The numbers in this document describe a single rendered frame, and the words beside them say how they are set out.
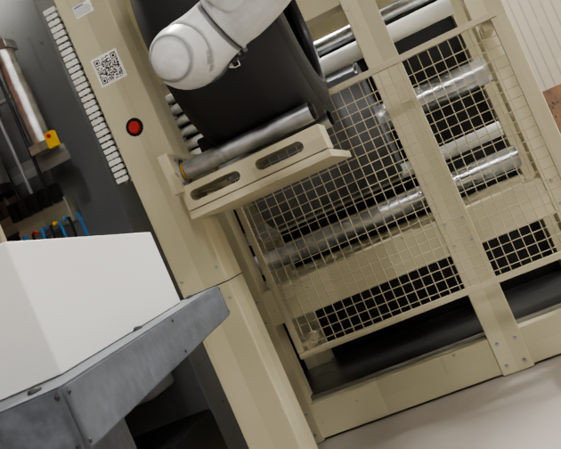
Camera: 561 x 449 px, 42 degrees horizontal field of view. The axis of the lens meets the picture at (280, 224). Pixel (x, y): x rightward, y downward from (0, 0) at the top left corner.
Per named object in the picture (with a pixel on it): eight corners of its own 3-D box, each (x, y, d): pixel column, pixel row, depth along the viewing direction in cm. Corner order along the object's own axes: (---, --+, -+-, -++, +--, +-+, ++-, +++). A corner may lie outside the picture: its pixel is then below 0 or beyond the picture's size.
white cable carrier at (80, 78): (117, 184, 186) (42, 12, 186) (126, 183, 190) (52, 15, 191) (132, 177, 184) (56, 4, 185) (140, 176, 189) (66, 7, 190)
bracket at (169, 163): (173, 196, 169) (156, 158, 170) (223, 190, 208) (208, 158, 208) (185, 191, 169) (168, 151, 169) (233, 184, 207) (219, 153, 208)
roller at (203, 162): (174, 163, 173) (182, 164, 177) (182, 181, 172) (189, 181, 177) (309, 99, 165) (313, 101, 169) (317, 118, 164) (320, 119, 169)
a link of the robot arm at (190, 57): (197, 102, 130) (250, 50, 127) (170, 106, 115) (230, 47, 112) (156, 55, 129) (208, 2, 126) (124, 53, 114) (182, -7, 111)
